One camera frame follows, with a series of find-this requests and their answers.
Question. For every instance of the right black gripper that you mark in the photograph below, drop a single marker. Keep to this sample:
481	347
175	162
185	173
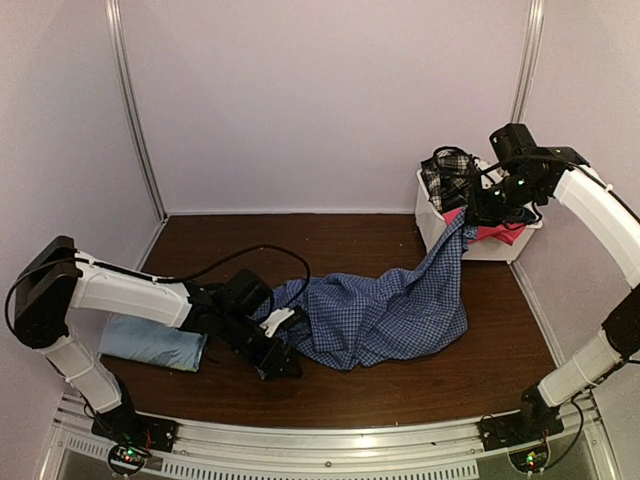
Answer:
478	212

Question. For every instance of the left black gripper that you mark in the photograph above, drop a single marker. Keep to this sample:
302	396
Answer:
278	361

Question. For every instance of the blue dotted shirt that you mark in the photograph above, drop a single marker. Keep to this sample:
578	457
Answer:
362	321

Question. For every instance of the light blue printed t-shirt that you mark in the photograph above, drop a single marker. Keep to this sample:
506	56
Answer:
145	341

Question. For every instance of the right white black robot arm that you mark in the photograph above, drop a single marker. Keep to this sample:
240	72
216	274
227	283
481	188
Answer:
534	175

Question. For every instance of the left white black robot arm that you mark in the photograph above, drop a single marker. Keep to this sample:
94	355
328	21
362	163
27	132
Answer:
241	311

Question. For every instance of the white plastic laundry basket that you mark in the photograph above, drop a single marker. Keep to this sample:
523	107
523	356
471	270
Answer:
431	225

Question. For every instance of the pink garment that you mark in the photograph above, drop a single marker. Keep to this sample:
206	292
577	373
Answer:
506	234

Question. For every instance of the navy blue garment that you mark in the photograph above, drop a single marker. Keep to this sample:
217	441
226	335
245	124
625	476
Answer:
526	216

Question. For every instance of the dark plaid shirt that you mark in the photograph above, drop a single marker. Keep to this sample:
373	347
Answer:
447	175

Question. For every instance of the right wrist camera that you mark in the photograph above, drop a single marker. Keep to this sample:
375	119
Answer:
490	178

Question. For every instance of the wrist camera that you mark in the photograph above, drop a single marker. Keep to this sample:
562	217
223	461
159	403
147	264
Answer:
490	178
282	319

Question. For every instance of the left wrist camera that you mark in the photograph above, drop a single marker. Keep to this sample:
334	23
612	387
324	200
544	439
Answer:
282	319

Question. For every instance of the front aluminium frame rail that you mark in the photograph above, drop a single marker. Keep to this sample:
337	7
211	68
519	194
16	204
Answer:
442	450

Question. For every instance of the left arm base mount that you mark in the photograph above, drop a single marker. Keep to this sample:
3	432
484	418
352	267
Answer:
136	445

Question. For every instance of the right aluminium frame post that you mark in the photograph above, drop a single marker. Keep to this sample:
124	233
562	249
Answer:
533	34

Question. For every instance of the aluminium frame post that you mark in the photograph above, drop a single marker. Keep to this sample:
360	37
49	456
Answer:
131	109
533	34

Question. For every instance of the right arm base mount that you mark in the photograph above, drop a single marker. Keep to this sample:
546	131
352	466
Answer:
528	447

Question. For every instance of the left aluminium frame post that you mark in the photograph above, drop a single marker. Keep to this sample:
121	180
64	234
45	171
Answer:
131	109

